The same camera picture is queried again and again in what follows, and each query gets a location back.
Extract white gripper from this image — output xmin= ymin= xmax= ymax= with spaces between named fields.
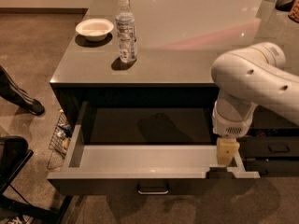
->
xmin=212 ymin=100 xmax=254 ymax=166

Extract grey drawer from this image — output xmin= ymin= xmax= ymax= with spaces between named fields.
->
xmin=244 ymin=160 xmax=299 ymax=177
xmin=251 ymin=106 xmax=297 ymax=129
xmin=239 ymin=136 xmax=299 ymax=158
xmin=48 ymin=102 xmax=260 ymax=196

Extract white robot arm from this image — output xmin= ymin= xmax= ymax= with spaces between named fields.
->
xmin=211 ymin=42 xmax=299 ymax=166

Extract brown woven object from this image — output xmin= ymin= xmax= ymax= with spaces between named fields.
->
xmin=288 ymin=0 xmax=299 ymax=22

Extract clear plastic water bottle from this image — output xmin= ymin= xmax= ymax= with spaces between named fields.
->
xmin=115 ymin=0 xmax=137 ymax=63

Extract white bowl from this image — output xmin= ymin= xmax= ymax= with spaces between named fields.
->
xmin=76 ymin=19 xmax=114 ymax=42

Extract black office chair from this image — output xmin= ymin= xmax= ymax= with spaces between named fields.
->
xmin=0 ymin=135 xmax=74 ymax=224

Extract person leg dark trousers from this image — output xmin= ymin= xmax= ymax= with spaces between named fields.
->
xmin=0 ymin=65 xmax=45 ymax=116

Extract dark cabinet frame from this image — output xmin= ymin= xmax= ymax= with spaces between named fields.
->
xmin=50 ymin=81 xmax=299 ymax=177

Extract wire mesh basket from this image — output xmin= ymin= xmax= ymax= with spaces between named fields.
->
xmin=47 ymin=109 xmax=72 ymax=170

